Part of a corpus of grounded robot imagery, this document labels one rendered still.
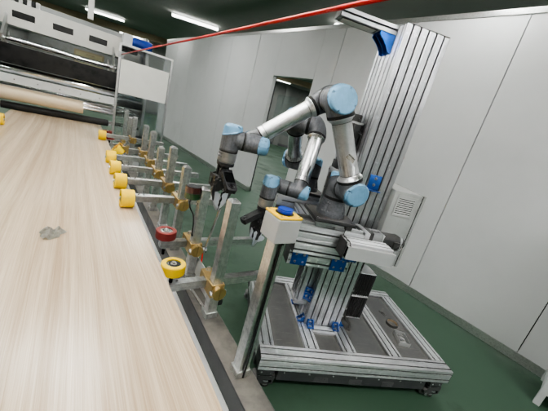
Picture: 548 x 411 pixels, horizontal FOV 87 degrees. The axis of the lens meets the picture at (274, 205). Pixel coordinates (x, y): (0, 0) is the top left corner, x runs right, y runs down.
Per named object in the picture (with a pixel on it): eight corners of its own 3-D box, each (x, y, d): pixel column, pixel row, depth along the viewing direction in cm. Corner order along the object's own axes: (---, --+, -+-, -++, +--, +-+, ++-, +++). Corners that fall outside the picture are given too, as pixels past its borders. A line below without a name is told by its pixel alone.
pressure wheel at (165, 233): (170, 248, 124) (174, 224, 121) (174, 258, 118) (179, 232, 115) (150, 249, 120) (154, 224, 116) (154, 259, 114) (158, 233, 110)
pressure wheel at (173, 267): (164, 281, 102) (169, 253, 99) (184, 288, 101) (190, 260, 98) (151, 293, 94) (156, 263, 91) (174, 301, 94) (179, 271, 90)
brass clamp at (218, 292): (212, 278, 112) (214, 267, 111) (226, 299, 102) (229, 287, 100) (196, 280, 109) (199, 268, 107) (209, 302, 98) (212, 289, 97)
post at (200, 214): (188, 286, 129) (208, 185, 116) (191, 291, 127) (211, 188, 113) (180, 287, 127) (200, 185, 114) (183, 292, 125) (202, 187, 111)
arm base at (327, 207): (338, 211, 161) (342, 195, 158) (347, 221, 147) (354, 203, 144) (312, 205, 157) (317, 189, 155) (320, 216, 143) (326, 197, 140)
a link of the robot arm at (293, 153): (301, 174, 198) (308, 125, 147) (280, 169, 200) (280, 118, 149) (306, 161, 202) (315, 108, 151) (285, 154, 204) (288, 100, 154)
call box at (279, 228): (280, 233, 79) (287, 207, 76) (294, 245, 73) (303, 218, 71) (258, 234, 75) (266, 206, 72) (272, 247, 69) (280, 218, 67)
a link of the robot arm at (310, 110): (327, 81, 133) (235, 131, 132) (338, 79, 123) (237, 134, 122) (336, 104, 138) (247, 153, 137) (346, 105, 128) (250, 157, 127)
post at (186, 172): (174, 254, 148) (190, 165, 134) (176, 258, 145) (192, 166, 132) (167, 255, 146) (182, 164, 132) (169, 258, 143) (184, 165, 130)
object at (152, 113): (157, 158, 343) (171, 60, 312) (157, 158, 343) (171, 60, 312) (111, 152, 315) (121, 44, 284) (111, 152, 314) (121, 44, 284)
